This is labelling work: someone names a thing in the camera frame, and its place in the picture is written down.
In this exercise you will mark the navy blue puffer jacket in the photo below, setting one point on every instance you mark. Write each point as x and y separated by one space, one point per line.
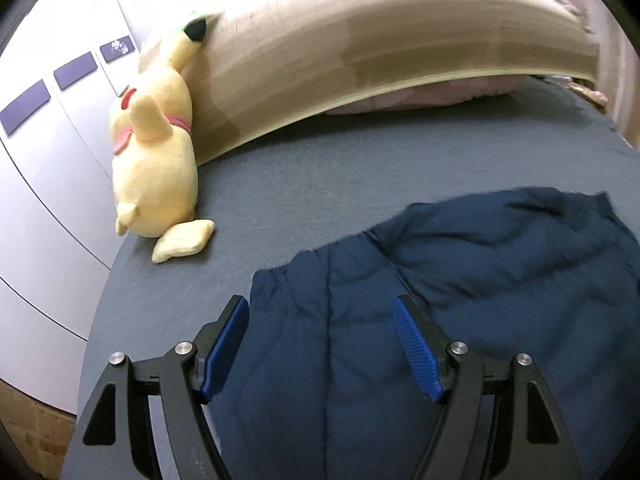
450 280

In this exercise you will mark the white wardrobe with purple panels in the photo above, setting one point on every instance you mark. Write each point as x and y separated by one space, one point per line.
50 185

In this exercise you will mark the patterned cloth bundle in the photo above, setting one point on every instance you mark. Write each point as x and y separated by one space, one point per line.
590 94

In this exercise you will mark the bed with grey sheet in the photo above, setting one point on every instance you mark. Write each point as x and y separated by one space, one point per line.
350 170

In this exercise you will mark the yellow plush toy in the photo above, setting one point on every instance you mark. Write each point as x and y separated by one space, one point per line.
155 170

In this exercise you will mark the pink pillow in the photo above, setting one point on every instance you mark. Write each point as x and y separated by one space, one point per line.
440 92

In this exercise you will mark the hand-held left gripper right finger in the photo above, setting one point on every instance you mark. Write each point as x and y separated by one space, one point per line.
417 347

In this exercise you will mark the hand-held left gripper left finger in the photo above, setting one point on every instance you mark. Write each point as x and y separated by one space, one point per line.
225 345

